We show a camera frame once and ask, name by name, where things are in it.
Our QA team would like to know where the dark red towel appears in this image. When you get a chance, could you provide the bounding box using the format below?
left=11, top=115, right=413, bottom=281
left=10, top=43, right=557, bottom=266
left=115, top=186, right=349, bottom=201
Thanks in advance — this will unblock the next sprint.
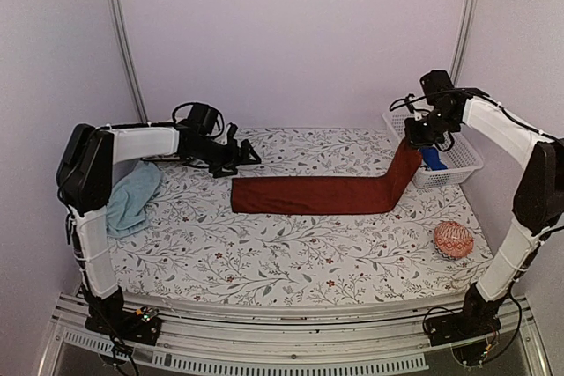
left=231, top=140, right=422, bottom=216

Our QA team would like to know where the black left camera cable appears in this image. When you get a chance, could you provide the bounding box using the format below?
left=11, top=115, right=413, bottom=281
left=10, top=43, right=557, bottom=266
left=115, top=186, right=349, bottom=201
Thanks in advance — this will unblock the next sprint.
left=170, top=102, right=234, bottom=139

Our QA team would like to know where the black right camera cable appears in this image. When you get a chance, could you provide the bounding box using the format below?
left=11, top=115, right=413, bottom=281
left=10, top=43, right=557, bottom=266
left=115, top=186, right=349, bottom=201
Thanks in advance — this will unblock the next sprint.
left=388, top=88, right=468, bottom=151

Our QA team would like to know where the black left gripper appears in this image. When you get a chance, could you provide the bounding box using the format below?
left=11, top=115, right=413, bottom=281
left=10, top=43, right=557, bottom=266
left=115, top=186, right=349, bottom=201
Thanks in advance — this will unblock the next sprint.
left=189, top=136, right=262, bottom=178

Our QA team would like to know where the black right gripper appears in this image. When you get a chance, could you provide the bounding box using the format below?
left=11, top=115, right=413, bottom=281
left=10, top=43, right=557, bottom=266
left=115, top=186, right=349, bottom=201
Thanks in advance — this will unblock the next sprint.
left=404, top=107, right=458, bottom=148

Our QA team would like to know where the aluminium frame post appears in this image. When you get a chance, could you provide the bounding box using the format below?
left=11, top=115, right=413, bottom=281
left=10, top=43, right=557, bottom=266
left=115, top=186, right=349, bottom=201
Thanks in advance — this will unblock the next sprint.
left=450, top=0, right=479, bottom=85
left=108, top=0, right=148, bottom=123

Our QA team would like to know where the blue object in basket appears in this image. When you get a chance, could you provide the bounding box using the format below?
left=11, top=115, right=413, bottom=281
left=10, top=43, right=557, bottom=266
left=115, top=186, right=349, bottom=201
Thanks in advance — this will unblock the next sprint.
left=419, top=147, right=448, bottom=171

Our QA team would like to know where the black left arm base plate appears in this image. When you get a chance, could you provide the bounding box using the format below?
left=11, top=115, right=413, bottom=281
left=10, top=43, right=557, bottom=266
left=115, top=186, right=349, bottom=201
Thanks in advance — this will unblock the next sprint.
left=85, top=306, right=162, bottom=346

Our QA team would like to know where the aluminium frame post right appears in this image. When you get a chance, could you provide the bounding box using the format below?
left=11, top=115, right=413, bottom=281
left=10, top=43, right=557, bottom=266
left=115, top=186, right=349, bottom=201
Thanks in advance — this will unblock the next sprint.
left=450, top=0, right=479, bottom=85

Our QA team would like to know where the aluminium frame post left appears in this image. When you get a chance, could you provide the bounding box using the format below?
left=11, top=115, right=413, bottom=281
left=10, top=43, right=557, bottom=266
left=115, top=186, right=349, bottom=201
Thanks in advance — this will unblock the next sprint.
left=108, top=0, right=148, bottom=123

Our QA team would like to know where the aluminium front rail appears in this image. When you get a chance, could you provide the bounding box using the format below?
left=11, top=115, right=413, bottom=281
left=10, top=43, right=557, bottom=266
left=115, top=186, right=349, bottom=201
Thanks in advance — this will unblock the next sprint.
left=38, top=294, right=553, bottom=375

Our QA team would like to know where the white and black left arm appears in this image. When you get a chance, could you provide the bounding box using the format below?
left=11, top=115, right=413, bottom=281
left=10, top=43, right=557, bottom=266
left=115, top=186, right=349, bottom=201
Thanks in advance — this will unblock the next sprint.
left=56, top=121, right=261, bottom=335

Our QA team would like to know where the white perforated plastic basket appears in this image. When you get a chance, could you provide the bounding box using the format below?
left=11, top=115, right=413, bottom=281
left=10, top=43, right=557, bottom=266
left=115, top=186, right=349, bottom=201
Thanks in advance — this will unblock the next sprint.
left=382, top=112, right=483, bottom=188

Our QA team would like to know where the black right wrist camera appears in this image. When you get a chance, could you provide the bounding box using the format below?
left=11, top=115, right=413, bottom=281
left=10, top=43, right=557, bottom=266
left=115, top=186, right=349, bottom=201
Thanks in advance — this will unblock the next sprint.
left=419, top=70, right=455, bottom=106

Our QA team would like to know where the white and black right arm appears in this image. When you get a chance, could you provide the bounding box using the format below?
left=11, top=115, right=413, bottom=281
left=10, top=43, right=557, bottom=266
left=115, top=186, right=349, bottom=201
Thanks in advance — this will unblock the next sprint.
left=402, top=88, right=563, bottom=337

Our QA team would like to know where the black camera cable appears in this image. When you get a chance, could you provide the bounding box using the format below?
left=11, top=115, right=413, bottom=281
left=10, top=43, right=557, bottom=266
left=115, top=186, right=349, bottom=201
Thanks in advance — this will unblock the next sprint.
left=388, top=88, right=468, bottom=151
left=170, top=102, right=234, bottom=139

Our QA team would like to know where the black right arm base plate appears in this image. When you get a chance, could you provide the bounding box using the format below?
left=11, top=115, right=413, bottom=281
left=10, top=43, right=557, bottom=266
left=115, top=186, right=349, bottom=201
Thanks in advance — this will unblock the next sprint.
left=422, top=306, right=501, bottom=346

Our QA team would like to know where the light blue towel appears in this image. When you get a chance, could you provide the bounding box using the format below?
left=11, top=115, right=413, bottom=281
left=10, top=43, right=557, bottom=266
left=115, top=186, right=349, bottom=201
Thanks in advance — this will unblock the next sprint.
left=106, top=161, right=163, bottom=239

